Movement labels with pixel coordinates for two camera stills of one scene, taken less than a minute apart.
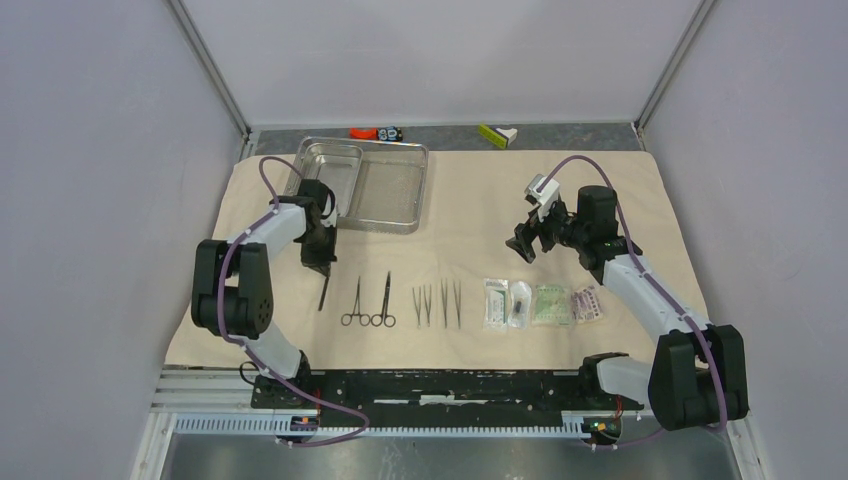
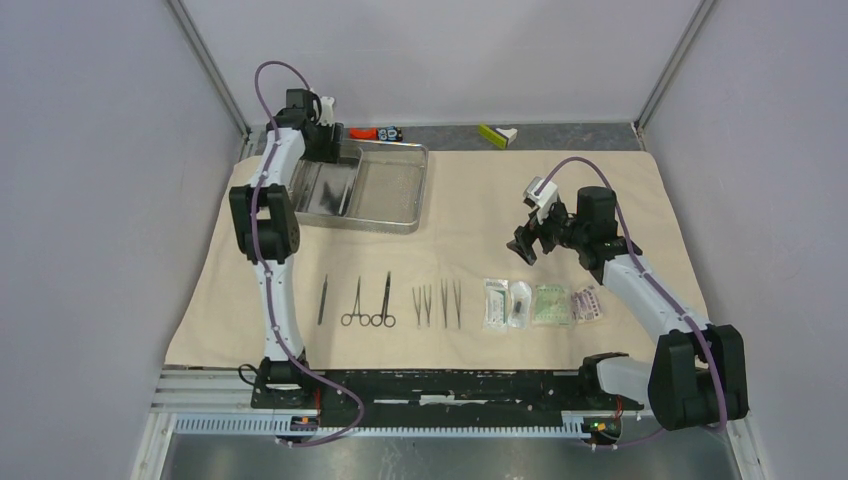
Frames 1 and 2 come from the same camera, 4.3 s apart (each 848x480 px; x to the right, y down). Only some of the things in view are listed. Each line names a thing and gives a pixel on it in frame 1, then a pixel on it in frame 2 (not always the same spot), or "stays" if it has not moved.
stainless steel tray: (337, 166) stays
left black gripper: (321, 262) to (330, 151)
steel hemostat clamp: (356, 311) stays
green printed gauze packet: (552, 305) stays
